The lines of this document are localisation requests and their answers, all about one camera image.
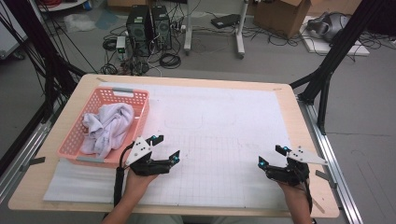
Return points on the round white table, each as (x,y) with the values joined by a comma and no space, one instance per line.
(62,6)

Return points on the pink plastic basket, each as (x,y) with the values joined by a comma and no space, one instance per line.
(77,137)

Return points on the clear plastic bag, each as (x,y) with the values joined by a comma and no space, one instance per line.
(79,22)

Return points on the person's right hand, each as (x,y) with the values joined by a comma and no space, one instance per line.
(294,193)

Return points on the aluminium rail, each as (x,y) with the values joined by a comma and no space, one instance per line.
(31,146)
(350,207)

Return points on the person's grey trousers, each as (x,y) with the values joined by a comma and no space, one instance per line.
(155,220)

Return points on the grey metal bracket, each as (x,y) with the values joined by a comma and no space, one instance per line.
(325,177)
(35,161)

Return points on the slim black computer tower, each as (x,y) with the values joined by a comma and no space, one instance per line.
(162,28)

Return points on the white foam board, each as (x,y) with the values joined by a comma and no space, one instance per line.
(320,46)

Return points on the white metal stand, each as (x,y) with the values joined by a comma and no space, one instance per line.
(187,31)

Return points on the white cabinet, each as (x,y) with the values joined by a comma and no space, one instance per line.
(9,40)

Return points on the white grid mat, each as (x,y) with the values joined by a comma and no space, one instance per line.
(218,124)

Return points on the brown cardboard box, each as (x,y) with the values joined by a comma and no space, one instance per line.
(280,15)

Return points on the flat black box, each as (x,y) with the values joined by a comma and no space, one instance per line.
(225,20)

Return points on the small white power box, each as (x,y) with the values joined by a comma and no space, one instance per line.
(120,43)

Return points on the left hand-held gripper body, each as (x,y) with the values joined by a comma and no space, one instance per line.
(138,152)

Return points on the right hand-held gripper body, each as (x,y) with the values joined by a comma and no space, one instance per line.
(289,174)

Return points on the lilac printed towel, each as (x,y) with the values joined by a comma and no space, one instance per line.
(109,127)

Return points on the large black computer tower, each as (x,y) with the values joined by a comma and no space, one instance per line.
(138,31)

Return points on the black frame strut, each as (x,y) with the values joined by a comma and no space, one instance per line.
(345,40)

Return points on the person's left hand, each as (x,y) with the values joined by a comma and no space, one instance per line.
(138,185)

